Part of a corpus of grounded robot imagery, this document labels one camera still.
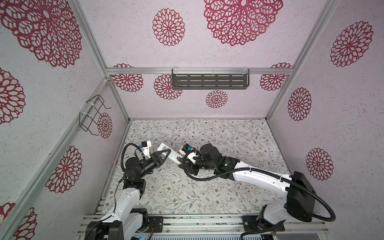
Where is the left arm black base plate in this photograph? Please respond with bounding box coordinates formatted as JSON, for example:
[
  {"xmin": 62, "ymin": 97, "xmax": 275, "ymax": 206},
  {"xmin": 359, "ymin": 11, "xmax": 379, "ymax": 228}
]
[{"xmin": 138, "ymin": 216, "xmax": 164, "ymax": 233}]

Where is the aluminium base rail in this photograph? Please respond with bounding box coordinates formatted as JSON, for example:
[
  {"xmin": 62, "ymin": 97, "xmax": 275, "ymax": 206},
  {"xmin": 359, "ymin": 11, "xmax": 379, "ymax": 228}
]
[{"xmin": 77, "ymin": 212, "xmax": 330, "ymax": 236}]

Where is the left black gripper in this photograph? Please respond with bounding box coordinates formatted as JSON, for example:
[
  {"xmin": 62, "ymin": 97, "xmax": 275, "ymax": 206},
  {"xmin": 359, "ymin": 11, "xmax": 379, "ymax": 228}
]
[{"xmin": 139, "ymin": 149, "xmax": 171, "ymax": 179}]

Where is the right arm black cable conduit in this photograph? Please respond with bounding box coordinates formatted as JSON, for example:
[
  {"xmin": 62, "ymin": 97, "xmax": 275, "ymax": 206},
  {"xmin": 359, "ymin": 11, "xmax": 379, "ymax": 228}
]
[{"xmin": 182, "ymin": 151, "xmax": 337, "ymax": 223}]

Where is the white remote control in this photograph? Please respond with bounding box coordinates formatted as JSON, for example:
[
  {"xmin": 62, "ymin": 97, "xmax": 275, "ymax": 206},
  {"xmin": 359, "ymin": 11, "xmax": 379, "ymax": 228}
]
[{"xmin": 157, "ymin": 143, "xmax": 183, "ymax": 165}]

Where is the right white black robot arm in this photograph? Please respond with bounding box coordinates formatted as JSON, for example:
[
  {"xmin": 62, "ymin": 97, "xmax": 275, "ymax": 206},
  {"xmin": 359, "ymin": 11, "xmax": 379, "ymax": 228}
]
[{"xmin": 180, "ymin": 144, "xmax": 315, "ymax": 229}]

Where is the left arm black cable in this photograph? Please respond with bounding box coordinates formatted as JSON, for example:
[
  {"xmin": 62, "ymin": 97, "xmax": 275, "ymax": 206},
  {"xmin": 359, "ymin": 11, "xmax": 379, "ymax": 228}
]
[{"xmin": 120, "ymin": 142, "xmax": 143, "ymax": 173}]

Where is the grey slotted wall shelf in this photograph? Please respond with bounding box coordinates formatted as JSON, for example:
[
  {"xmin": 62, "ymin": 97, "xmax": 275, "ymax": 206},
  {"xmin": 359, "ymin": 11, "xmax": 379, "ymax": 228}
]
[{"xmin": 171, "ymin": 69, "xmax": 250, "ymax": 90}]

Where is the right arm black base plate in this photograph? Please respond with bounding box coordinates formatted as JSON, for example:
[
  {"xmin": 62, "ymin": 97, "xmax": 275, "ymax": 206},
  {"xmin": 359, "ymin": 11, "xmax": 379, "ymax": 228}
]
[{"xmin": 242, "ymin": 215, "xmax": 286, "ymax": 233}]

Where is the black wire wall basket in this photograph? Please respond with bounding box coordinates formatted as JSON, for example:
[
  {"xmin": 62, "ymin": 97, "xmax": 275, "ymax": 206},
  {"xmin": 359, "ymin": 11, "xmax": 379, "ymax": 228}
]
[{"xmin": 78, "ymin": 95, "xmax": 113, "ymax": 139}]

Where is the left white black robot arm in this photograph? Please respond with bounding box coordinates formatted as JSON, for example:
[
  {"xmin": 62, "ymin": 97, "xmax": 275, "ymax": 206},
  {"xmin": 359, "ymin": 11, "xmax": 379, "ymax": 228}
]
[{"xmin": 84, "ymin": 149, "xmax": 172, "ymax": 240}]

